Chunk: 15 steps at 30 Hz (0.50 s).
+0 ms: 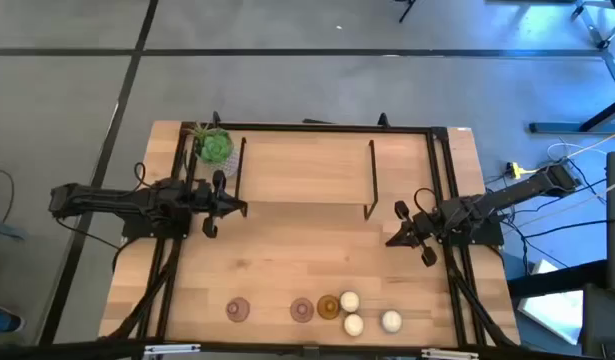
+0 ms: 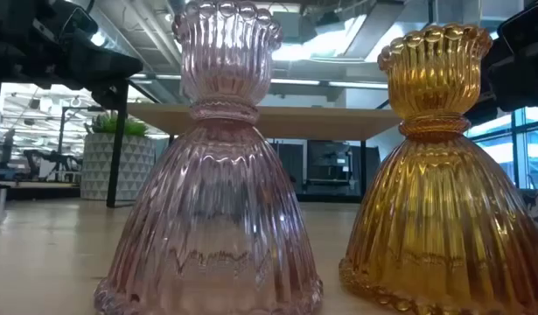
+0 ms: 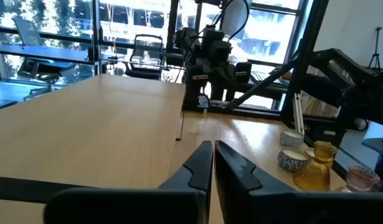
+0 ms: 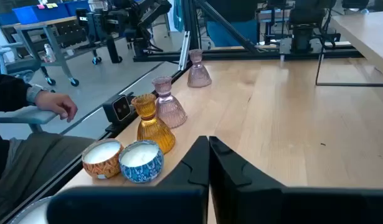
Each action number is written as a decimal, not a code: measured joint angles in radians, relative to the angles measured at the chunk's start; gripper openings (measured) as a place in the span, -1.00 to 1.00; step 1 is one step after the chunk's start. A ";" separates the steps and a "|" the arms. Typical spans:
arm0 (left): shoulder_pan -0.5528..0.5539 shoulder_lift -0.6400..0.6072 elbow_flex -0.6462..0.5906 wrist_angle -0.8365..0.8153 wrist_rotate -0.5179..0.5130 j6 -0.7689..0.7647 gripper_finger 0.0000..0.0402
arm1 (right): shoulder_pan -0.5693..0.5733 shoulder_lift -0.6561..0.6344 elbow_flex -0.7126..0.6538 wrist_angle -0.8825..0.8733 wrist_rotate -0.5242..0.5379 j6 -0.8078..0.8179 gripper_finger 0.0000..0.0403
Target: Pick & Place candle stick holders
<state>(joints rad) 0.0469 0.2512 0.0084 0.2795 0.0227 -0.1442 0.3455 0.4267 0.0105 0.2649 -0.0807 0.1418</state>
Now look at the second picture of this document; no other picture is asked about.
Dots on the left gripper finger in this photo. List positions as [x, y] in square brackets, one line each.
[106, 65]
[106, 96]

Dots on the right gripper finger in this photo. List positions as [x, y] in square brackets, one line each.
[483, 114]
[522, 79]

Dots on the amber glass candlestick holder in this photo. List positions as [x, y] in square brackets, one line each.
[439, 219]

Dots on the pink glass candlestick holder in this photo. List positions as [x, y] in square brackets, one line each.
[216, 197]

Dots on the black background rig stand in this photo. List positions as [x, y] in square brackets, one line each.
[62, 140]

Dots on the succulent in triangle patterned pot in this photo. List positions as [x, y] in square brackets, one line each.
[115, 166]

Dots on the black background workstation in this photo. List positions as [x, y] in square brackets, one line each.
[327, 168]

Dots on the wooden shelf with black legs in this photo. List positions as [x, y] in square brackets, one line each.
[295, 122]

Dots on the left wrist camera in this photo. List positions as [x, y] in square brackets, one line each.
[82, 22]

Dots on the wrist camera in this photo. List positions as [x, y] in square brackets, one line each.
[524, 28]
[82, 22]

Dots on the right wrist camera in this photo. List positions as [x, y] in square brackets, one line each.
[524, 28]

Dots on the silver metal post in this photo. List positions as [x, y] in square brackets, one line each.
[2, 203]

